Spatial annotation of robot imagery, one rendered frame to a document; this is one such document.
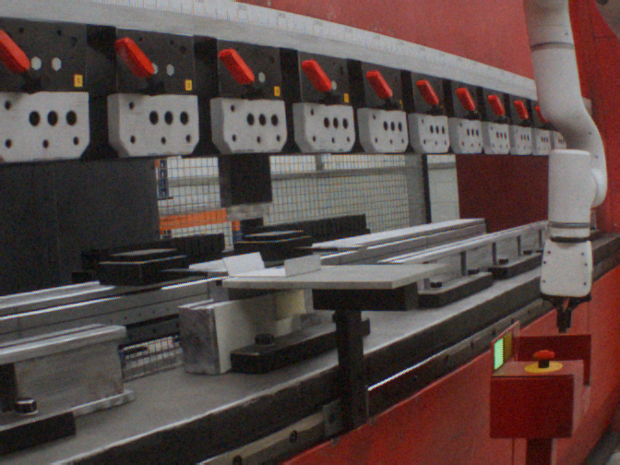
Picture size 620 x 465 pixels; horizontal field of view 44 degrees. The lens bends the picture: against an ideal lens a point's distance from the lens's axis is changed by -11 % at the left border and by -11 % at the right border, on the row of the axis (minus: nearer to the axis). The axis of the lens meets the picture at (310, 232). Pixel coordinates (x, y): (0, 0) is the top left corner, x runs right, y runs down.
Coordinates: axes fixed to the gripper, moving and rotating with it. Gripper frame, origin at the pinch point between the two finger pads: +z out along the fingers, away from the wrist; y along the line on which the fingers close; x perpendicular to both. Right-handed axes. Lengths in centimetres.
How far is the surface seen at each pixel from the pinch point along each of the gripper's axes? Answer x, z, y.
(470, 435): 0.8, 25.0, -17.7
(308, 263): -44, -14, -30
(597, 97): 170, -55, -18
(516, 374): -14.1, 7.1, -5.6
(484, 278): 26.2, -3.2, -24.4
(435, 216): 710, 37, -284
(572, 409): -15.0, 12.5, 5.9
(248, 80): -52, -40, -35
